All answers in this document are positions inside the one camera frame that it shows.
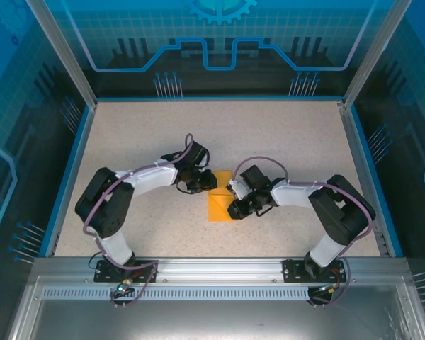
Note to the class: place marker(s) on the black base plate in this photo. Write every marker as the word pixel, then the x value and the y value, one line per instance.
pixel 292 271
pixel 102 272

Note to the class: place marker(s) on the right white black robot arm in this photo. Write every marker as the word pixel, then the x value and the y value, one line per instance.
pixel 340 212

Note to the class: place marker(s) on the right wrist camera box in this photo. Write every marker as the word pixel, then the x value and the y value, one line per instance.
pixel 238 189

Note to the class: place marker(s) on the aluminium frame post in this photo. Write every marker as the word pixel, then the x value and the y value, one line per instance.
pixel 368 60
pixel 67 60

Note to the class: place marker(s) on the orange cloth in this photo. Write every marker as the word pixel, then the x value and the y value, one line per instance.
pixel 217 209

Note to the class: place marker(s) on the aluminium mounting rail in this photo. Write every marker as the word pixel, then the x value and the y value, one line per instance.
pixel 216 269

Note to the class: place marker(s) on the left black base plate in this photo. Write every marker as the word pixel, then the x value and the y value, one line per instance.
pixel 102 272

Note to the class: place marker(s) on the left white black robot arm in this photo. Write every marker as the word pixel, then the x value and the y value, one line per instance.
pixel 102 205

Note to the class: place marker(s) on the aluminium side rail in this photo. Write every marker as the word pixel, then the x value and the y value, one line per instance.
pixel 361 170

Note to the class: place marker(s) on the steel sheet shelf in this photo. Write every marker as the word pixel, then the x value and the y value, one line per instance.
pixel 212 318

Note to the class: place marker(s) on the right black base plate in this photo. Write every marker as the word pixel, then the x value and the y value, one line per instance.
pixel 292 271

